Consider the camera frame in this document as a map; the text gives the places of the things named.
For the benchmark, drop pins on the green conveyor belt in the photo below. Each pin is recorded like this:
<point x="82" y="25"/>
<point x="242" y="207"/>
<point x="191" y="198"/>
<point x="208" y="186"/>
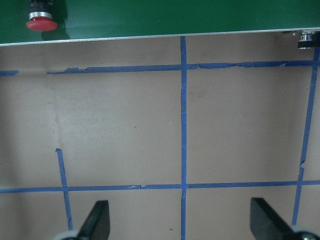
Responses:
<point x="121" y="19"/>

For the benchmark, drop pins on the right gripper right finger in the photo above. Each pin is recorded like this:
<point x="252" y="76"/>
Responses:
<point x="266" y="224"/>

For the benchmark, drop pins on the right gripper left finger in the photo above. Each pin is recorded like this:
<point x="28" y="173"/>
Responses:
<point x="97" y="224"/>

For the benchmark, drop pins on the red push button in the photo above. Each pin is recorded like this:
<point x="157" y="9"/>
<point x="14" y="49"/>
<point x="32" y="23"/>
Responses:
<point x="40" y="16"/>

